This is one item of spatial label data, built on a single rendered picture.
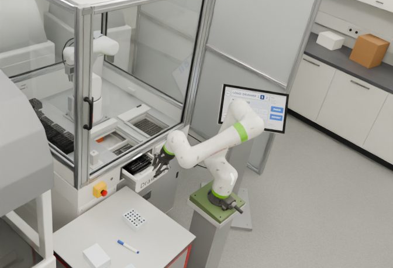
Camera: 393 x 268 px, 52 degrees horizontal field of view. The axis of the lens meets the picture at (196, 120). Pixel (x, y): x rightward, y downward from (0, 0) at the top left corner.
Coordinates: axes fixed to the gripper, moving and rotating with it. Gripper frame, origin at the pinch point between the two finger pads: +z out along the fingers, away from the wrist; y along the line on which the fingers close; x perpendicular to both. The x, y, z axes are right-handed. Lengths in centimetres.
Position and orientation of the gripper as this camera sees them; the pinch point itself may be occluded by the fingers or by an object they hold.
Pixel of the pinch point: (154, 172)
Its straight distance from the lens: 252.4
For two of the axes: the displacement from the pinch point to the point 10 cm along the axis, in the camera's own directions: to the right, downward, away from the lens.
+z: -4.3, 6.1, 6.6
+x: 6.0, -3.6, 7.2
